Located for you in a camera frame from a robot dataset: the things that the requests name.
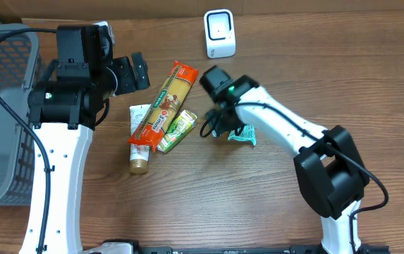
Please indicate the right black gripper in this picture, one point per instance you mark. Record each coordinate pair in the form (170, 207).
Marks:
(223, 124)

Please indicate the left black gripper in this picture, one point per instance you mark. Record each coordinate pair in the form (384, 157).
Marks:
(129, 82)

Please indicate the white Pantene conditioner tube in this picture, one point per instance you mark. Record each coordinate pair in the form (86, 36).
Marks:
(139, 154)

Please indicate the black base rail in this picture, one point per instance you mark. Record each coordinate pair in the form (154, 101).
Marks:
(133, 247)

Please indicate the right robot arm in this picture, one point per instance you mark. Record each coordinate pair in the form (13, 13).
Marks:
(328, 166)

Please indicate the mint green wipes packet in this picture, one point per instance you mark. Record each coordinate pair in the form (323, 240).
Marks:
(244, 134)

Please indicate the green yellow snack packet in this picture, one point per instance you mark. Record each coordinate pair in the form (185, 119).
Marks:
(178, 129)

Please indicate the grey plastic shopping basket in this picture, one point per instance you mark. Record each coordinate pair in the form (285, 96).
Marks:
(20, 68)

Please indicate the red spaghetti packet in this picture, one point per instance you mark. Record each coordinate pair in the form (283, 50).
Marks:
(166, 104)

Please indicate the white barcode scanner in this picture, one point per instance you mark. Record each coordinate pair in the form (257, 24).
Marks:
(219, 32)

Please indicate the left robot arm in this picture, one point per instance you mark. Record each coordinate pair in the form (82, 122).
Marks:
(66, 105)

